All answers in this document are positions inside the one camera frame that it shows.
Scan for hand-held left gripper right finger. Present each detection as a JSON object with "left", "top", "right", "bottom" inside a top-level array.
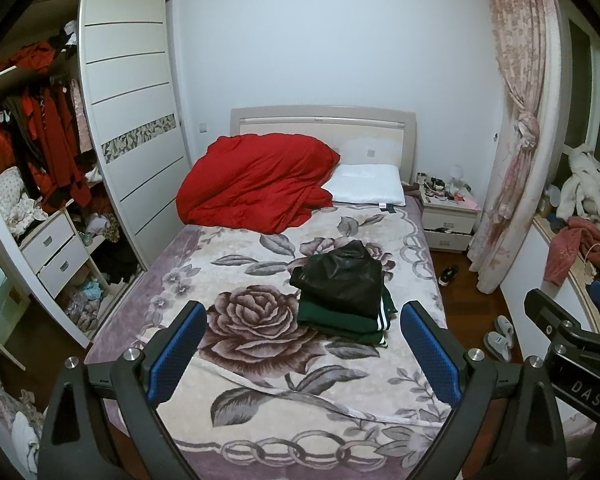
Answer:
[{"left": 401, "top": 301, "right": 566, "bottom": 480}]

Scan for white nightstand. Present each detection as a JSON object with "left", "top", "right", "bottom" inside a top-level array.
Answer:
[{"left": 420, "top": 187, "right": 483, "bottom": 254}]

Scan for white drawer unit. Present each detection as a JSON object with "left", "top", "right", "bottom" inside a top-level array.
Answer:
[{"left": 20, "top": 210, "right": 94, "bottom": 299}]

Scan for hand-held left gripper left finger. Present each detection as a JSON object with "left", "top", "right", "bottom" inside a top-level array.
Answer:
[{"left": 39, "top": 301, "right": 208, "bottom": 480}]

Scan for black leather jacket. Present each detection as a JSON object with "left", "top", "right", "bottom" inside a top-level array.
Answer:
[{"left": 289, "top": 240, "right": 385, "bottom": 317}]

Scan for white plush toy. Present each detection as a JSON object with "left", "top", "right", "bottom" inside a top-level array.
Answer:
[{"left": 560, "top": 144, "right": 600, "bottom": 221}]

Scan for nightstand clutter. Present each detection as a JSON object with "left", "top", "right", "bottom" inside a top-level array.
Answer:
[{"left": 416, "top": 165, "right": 476, "bottom": 204}]

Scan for pink-red cloth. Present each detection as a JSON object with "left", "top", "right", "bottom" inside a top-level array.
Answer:
[{"left": 544, "top": 216, "right": 600, "bottom": 286}]

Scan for white cable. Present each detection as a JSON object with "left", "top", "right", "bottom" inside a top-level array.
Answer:
[{"left": 582, "top": 242, "right": 600, "bottom": 276}]

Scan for pale crumpled clothes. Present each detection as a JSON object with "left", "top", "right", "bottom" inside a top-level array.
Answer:
[{"left": 0, "top": 385, "right": 47, "bottom": 472}]

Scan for hanging red clothes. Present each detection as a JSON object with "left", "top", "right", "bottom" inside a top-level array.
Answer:
[{"left": 0, "top": 40, "right": 94, "bottom": 212}]

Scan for red quilt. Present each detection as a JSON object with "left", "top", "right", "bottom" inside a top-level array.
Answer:
[{"left": 176, "top": 133, "right": 341, "bottom": 235}]

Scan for floral purple blanket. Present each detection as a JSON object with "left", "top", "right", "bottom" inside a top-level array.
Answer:
[{"left": 82, "top": 202, "right": 462, "bottom": 480}]

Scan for pile of pale clothes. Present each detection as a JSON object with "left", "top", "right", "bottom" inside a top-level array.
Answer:
[{"left": 60, "top": 280, "right": 112, "bottom": 332}]

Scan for white window frame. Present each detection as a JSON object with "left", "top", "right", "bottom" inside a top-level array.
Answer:
[{"left": 555, "top": 0, "right": 600, "bottom": 161}]

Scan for white pillow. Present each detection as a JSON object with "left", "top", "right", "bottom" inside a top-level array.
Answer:
[{"left": 322, "top": 164, "right": 407, "bottom": 207}]

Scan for tied pink floral curtain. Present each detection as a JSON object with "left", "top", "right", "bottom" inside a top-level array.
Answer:
[{"left": 467, "top": 0, "right": 561, "bottom": 295}]

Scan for green garment with white stripes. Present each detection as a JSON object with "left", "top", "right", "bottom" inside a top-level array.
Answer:
[{"left": 297, "top": 290, "right": 398, "bottom": 349}]

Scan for white wardrobe sliding door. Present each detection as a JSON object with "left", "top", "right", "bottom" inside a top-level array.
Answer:
[{"left": 78, "top": 0, "right": 189, "bottom": 272}]

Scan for white open wardrobe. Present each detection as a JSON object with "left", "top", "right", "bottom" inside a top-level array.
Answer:
[{"left": 0, "top": 0, "right": 147, "bottom": 361}]

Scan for white jar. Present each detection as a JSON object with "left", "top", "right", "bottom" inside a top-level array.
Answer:
[{"left": 545, "top": 185, "right": 564, "bottom": 216}]

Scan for floral folded bedding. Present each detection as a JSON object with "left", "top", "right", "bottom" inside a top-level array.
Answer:
[{"left": 0, "top": 166, "right": 49, "bottom": 236}]

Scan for beige wooden bed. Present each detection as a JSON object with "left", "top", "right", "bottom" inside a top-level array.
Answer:
[{"left": 82, "top": 106, "right": 462, "bottom": 480}]

